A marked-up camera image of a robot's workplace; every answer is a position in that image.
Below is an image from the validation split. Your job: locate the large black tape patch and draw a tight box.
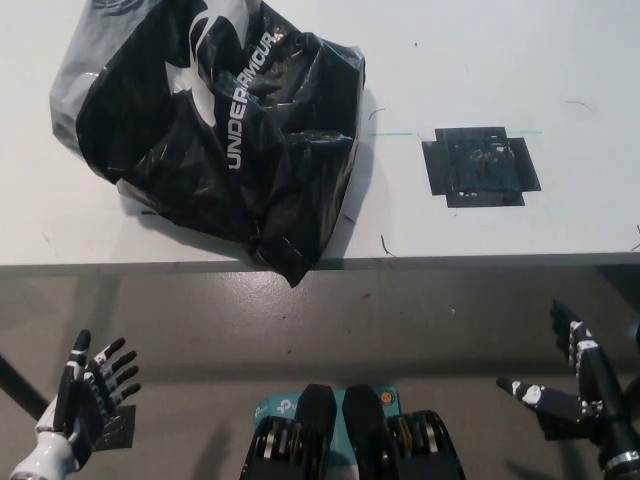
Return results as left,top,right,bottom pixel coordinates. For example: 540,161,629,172
421,127,542,209

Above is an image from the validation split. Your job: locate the black table leg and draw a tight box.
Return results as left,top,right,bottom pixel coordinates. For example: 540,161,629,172
0,353,54,421

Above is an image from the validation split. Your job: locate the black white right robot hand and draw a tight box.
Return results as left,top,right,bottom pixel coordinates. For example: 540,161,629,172
496,298,634,459

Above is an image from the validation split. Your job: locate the black floor tape patch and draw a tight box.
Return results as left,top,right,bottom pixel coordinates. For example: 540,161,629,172
94,403,137,449
537,422,604,442

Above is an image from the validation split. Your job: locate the teal router box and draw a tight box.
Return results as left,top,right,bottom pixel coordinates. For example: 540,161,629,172
253,383,401,454

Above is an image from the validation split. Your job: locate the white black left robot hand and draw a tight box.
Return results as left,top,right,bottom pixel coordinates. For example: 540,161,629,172
9,328,142,480

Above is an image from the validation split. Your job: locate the black plastic shopping bag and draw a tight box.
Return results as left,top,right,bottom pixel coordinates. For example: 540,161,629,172
49,0,366,288

